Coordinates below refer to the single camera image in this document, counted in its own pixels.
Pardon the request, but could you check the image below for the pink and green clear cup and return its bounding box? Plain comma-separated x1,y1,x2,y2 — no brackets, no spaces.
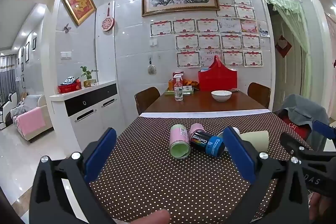
169,124,191,159

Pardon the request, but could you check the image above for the pale green cup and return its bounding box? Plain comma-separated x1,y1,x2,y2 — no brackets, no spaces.
240,130,269,152

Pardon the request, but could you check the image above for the black and blue cup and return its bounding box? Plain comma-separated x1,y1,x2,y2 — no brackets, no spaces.
190,130,225,158

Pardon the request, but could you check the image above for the right hand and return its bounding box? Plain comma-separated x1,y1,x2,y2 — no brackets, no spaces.
309,192,332,221

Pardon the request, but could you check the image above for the left hand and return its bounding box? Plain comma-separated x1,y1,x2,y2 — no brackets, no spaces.
130,210,170,224

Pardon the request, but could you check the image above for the red cushion with letters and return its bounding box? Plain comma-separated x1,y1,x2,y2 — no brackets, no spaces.
279,111,311,140

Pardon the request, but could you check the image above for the grey jacket on chair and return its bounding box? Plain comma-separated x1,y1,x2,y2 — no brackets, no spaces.
275,94,329,151

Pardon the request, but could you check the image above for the right wooden chair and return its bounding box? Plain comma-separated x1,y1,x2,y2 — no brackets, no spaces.
247,83,271,108

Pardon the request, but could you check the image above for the wooden chair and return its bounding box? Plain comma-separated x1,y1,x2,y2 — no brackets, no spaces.
134,87,160,115
247,83,271,108

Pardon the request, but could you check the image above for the white ceramic bowl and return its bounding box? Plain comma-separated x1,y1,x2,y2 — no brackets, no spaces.
211,90,232,102

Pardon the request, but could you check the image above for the white sideboard cabinet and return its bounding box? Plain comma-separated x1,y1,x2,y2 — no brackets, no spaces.
50,81,126,156

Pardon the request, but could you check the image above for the brown polka dot tablecloth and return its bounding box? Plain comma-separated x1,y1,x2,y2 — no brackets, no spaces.
90,113,294,223

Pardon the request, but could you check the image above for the red diamond door decoration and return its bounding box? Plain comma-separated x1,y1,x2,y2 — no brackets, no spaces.
275,35,292,58

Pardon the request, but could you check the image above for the white sofa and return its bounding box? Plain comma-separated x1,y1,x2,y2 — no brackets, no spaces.
1,93,53,141

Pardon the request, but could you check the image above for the red gift bag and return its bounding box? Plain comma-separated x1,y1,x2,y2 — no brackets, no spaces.
198,55,238,92

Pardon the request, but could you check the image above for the red box on cabinet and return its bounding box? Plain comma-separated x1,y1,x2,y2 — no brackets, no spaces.
58,81,81,94

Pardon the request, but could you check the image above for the green door curtain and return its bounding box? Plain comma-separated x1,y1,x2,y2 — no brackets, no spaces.
258,0,312,53

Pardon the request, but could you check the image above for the green tissue box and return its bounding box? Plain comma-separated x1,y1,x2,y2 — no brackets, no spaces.
164,86,194,96

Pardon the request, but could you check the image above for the small potted plant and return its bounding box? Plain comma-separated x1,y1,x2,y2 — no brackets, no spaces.
80,66,98,88

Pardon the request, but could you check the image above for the clear spray bottle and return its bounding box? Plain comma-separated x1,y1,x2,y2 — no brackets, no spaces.
174,79,183,101

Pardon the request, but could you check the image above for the left wooden chair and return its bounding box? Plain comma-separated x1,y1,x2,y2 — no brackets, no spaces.
134,87,160,115

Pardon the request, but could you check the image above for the gold framed red diamond picture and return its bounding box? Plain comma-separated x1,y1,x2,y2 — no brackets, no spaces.
62,0,96,26

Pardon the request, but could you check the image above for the white wall switch panel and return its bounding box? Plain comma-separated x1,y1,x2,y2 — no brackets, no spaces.
60,52,72,60

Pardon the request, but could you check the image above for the hanging silver wall ornament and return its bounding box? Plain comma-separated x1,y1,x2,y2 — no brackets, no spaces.
147,57,156,75

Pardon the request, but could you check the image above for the butterfly wall sticker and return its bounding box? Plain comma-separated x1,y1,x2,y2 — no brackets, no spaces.
63,24,71,34

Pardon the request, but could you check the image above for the round red wall ornament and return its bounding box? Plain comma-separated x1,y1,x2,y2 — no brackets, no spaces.
101,3,114,32

